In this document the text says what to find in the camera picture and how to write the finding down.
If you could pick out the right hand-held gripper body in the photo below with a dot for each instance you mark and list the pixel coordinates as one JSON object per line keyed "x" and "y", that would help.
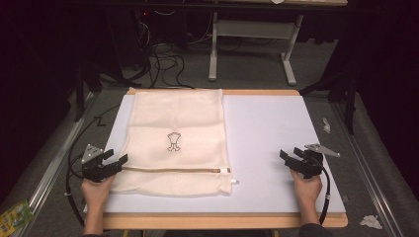
{"x": 313, "y": 164}

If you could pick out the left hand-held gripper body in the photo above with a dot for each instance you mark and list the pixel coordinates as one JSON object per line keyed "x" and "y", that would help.
{"x": 94, "y": 166}

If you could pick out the cream mesh laundry bag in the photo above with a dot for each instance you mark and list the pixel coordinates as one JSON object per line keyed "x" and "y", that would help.
{"x": 178, "y": 115}

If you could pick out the person's left hand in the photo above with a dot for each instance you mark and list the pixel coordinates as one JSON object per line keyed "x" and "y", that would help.
{"x": 96, "y": 194}

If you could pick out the person's right hand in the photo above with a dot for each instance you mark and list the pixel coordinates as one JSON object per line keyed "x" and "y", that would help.
{"x": 308, "y": 192}

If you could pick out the small white scrap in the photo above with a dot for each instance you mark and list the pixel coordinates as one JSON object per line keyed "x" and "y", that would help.
{"x": 326, "y": 125}

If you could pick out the black stand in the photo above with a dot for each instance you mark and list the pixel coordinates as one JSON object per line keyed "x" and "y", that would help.
{"x": 349, "y": 98}
{"x": 86, "y": 85}

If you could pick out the crumpled white paper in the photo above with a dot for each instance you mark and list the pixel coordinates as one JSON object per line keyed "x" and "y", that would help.
{"x": 371, "y": 221}

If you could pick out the green printed packet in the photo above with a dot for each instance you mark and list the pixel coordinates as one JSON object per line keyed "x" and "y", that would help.
{"x": 15, "y": 218}

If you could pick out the metal floor rail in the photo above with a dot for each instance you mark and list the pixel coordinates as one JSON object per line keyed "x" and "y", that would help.
{"x": 54, "y": 164}
{"x": 365, "y": 164}

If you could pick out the white metal desk frame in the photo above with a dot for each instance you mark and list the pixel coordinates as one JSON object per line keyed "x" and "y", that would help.
{"x": 253, "y": 29}

